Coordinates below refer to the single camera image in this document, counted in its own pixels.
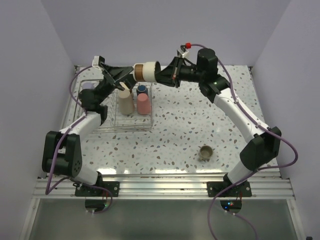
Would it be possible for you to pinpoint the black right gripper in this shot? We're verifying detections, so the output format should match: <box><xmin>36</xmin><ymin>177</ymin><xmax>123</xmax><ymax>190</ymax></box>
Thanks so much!
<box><xmin>151</xmin><ymin>55</ymin><xmax>205</xmax><ymax>89</ymax></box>

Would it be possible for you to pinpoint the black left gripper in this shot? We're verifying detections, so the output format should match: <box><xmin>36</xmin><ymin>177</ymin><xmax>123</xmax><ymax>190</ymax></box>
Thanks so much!
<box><xmin>95</xmin><ymin>62</ymin><xmax>142</xmax><ymax>106</ymax></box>

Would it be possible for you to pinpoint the dark blue ceramic mug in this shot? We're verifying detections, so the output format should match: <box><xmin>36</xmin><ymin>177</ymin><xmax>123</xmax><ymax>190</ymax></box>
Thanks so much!
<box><xmin>136</xmin><ymin>84</ymin><xmax>149</xmax><ymax>96</ymax></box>

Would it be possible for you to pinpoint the beige plastic cup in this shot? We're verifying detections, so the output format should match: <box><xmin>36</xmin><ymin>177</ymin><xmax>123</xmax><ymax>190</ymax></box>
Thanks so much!
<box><xmin>118</xmin><ymin>89</ymin><xmax>135</xmax><ymax>115</ymax></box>

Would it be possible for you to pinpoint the pink plastic cup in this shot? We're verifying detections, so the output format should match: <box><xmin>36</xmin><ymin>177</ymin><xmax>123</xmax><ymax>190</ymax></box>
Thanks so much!
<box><xmin>136</xmin><ymin>93</ymin><xmax>151</xmax><ymax>115</ymax></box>

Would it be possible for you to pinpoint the steel wire dish rack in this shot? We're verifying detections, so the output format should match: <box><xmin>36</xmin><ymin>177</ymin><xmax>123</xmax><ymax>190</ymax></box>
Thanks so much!
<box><xmin>68</xmin><ymin>78</ymin><xmax>153</xmax><ymax>134</ymax></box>

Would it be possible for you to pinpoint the small olive handled cup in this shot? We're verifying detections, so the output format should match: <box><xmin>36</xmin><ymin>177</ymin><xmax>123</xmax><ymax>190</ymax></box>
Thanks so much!
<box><xmin>198</xmin><ymin>145</ymin><xmax>214</xmax><ymax>161</ymax></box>

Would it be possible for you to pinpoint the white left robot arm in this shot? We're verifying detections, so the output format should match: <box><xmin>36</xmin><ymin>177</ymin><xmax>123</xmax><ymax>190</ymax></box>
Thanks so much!
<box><xmin>41</xmin><ymin>62</ymin><xmax>136</xmax><ymax>197</ymax></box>

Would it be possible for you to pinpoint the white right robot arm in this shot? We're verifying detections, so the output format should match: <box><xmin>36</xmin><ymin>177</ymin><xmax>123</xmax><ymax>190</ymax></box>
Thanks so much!
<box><xmin>154</xmin><ymin>48</ymin><xmax>282</xmax><ymax>197</ymax></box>

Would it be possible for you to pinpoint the lilac plastic cup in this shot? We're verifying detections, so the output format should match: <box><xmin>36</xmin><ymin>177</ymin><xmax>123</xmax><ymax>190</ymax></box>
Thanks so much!
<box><xmin>82</xmin><ymin>82</ymin><xmax>95</xmax><ymax>90</ymax></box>

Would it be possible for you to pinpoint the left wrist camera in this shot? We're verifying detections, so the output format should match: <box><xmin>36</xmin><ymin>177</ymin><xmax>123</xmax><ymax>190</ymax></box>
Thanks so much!
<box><xmin>91</xmin><ymin>55</ymin><xmax>105</xmax><ymax>69</ymax></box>

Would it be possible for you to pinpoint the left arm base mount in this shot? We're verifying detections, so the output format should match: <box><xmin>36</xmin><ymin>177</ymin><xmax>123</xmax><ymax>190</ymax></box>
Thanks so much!
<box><xmin>72</xmin><ymin>180</ymin><xmax>120</xmax><ymax>197</ymax></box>

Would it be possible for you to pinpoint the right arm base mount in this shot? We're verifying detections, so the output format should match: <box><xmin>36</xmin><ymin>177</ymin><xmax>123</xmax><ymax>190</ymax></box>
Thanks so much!
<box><xmin>206</xmin><ymin>180</ymin><xmax>253</xmax><ymax>198</ymax></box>

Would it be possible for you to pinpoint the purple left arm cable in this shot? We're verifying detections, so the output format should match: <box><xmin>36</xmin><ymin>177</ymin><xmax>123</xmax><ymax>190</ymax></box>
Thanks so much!
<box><xmin>44</xmin><ymin>65</ymin><xmax>97</xmax><ymax>196</ymax></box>

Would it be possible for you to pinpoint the aluminium rail table edge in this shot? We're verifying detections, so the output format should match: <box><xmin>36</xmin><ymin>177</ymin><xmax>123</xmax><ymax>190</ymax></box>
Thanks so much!
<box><xmin>32</xmin><ymin>172</ymin><xmax>293</xmax><ymax>200</ymax></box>

